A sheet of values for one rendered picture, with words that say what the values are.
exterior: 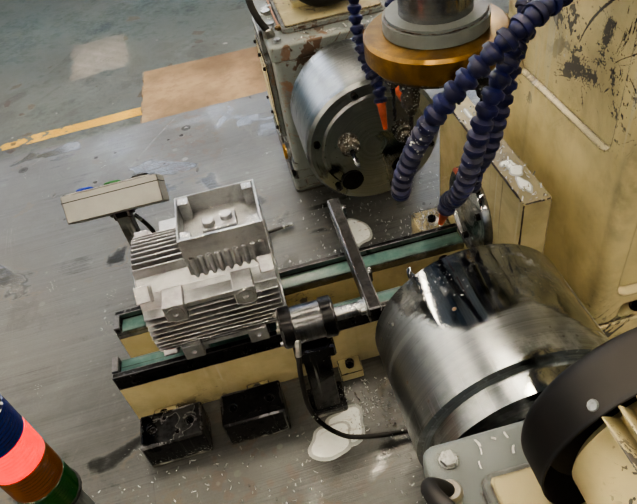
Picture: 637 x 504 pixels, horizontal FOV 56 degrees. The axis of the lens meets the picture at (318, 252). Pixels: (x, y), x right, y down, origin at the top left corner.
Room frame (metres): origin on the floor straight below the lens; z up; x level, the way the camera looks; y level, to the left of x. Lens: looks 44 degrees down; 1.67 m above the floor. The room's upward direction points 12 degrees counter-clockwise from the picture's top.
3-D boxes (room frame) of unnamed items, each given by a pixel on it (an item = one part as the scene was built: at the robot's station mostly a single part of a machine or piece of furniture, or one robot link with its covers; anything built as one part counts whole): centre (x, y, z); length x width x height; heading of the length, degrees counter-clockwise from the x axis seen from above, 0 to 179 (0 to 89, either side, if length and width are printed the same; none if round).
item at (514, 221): (0.71, -0.31, 0.97); 0.30 x 0.11 x 0.34; 5
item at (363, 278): (0.66, -0.05, 1.01); 0.26 x 0.04 x 0.03; 5
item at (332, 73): (1.05, -0.13, 1.04); 0.37 x 0.25 x 0.25; 5
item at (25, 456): (0.36, 0.36, 1.14); 0.06 x 0.06 x 0.04
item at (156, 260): (0.67, 0.17, 1.02); 0.20 x 0.19 x 0.19; 94
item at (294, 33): (1.29, -0.11, 0.99); 0.35 x 0.31 x 0.37; 5
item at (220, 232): (0.67, 0.13, 1.11); 0.12 x 0.11 x 0.07; 94
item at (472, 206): (0.70, -0.25, 1.02); 0.15 x 0.02 x 0.15; 5
